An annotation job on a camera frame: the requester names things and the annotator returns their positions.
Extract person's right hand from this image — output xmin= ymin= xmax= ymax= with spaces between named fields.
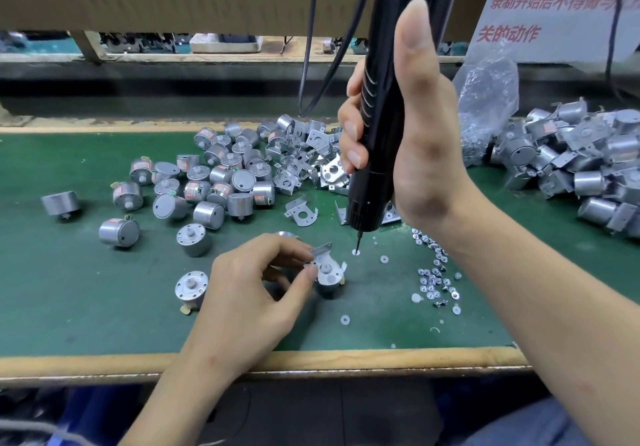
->
xmin=338 ymin=0 xmax=471 ymax=237

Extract person's left hand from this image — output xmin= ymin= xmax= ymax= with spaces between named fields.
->
xmin=185 ymin=233 xmax=321 ymax=377

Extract black electric screwdriver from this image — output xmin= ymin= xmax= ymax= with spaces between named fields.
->
xmin=345 ymin=0 xmax=466 ymax=255

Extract silver round motor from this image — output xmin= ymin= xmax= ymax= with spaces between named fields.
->
xmin=315 ymin=271 xmax=346 ymax=299

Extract pile of silver motors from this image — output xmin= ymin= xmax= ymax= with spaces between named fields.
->
xmin=40 ymin=120 xmax=276 ymax=314

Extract pile of metal brackets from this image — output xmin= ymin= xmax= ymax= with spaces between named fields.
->
xmin=195 ymin=112 xmax=401 ymax=230

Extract pile of assembled motors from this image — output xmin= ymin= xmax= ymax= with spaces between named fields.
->
xmin=490 ymin=98 xmax=640 ymax=240

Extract person's right forearm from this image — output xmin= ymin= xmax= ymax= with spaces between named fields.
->
xmin=440 ymin=185 xmax=640 ymax=446

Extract person's left forearm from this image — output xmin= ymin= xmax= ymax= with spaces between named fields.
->
xmin=120 ymin=345 xmax=261 ymax=446

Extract small clear plastic bag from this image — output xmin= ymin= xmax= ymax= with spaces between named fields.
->
xmin=455 ymin=50 xmax=521 ymax=166

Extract scatter of small silver screws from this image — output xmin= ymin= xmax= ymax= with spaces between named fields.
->
xmin=340 ymin=225 xmax=466 ymax=337

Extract blue plastic bin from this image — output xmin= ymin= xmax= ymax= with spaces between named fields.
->
xmin=50 ymin=385 xmax=141 ymax=446

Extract green bench mat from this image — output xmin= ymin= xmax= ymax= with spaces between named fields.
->
xmin=0 ymin=128 xmax=640 ymax=357

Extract white paper sign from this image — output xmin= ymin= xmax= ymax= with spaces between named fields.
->
xmin=470 ymin=0 xmax=640 ymax=64

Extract brown back panel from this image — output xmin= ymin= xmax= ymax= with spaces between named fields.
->
xmin=0 ymin=0 xmax=501 ymax=42

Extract grey blue trousers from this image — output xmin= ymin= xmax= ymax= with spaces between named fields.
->
xmin=460 ymin=395 xmax=601 ymax=446

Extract black hanging cable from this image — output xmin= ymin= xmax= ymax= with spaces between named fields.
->
xmin=303 ymin=0 xmax=381 ymax=114
xmin=297 ymin=0 xmax=319 ymax=114

